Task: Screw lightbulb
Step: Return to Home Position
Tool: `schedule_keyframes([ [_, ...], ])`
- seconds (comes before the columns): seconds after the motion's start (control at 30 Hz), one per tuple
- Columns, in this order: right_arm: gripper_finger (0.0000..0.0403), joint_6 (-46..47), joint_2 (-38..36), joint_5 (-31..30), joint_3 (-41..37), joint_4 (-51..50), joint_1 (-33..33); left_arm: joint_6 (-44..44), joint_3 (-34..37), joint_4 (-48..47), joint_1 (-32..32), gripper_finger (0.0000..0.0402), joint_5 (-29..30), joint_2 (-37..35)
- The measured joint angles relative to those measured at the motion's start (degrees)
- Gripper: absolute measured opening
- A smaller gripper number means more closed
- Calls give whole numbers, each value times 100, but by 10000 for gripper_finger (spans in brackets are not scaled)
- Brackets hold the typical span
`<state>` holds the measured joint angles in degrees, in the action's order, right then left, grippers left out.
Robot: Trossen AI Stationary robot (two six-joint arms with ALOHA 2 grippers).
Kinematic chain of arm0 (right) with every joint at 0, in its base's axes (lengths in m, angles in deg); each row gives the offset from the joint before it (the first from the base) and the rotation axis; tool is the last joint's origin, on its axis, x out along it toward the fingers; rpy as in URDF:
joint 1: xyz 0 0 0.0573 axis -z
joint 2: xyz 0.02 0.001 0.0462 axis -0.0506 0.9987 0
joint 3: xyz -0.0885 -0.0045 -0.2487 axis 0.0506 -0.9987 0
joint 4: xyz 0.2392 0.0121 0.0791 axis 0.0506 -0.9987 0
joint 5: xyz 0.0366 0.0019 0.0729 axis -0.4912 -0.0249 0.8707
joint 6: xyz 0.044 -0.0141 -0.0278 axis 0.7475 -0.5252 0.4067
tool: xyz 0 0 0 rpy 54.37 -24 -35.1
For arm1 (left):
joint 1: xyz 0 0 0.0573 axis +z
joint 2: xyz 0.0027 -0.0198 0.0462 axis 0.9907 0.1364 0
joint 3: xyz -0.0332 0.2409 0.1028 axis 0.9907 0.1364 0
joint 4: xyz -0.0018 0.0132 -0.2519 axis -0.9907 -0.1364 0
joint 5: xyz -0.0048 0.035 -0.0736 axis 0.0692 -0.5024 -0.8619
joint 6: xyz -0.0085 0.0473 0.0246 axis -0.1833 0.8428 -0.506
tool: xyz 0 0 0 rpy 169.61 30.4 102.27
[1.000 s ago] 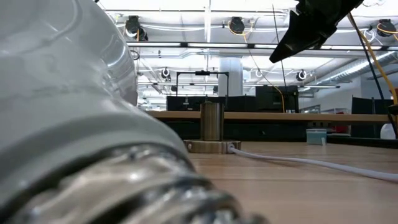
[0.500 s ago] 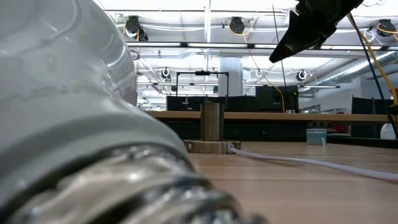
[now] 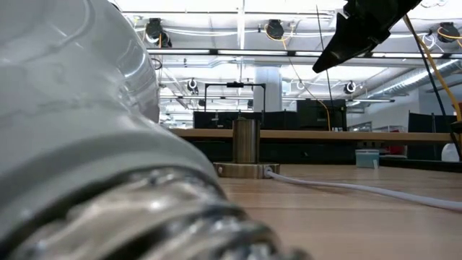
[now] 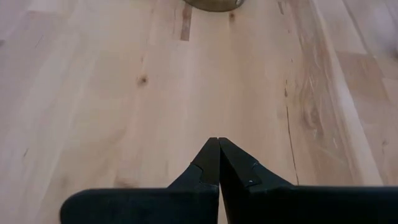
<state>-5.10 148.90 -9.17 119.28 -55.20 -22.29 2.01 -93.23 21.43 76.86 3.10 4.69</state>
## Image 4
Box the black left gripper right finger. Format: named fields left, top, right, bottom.
left=218, top=137, right=398, bottom=224

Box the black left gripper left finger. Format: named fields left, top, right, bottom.
left=60, top=137, right=221, bottom=224

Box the metal lamp socket base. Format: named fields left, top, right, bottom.
left=182, top=0, right=246, bottom=13

